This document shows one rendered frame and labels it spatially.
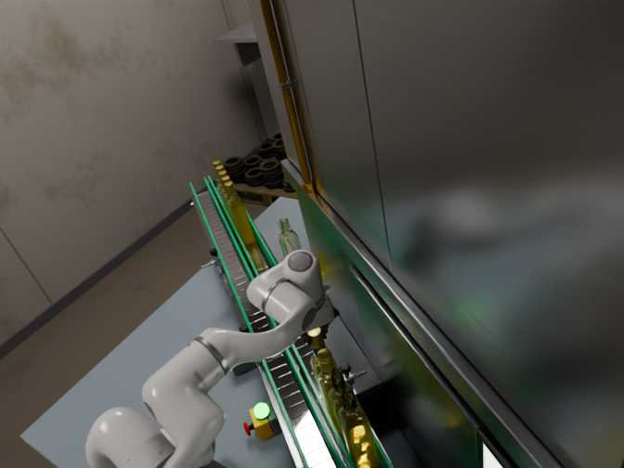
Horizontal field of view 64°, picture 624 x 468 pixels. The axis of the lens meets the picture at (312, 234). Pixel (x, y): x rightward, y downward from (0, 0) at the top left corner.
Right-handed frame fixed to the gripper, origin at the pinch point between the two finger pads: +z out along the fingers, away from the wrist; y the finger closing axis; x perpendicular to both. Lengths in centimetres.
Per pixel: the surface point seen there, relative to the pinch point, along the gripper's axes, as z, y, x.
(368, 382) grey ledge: 29.2, -11.4, 4.4
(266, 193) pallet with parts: 169, -32, -226
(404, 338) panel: -20.1, -12.7, 19.4
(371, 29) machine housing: -72, -15, 2
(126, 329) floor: 160, 89, -143
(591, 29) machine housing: -86, -16, 34
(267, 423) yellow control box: 36.8, 18.9, 0.8
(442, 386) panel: -23.4, -13.1, 31.5
